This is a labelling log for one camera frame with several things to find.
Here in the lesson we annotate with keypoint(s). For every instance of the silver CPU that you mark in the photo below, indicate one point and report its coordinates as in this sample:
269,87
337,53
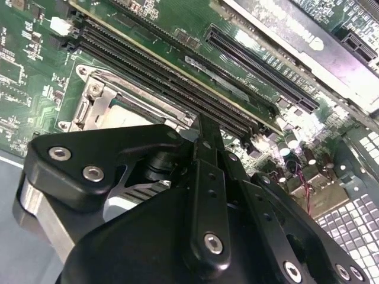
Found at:
127,118

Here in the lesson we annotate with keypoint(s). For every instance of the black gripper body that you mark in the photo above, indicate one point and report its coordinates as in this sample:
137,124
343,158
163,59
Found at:
133,251

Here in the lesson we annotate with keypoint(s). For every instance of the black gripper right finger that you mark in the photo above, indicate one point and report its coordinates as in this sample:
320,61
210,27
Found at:
281,230

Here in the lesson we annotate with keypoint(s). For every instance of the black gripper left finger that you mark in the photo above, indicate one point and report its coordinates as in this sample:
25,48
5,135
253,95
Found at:
118,142

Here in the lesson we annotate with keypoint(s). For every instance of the metal socket cover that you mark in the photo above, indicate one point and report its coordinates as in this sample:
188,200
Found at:
105,103

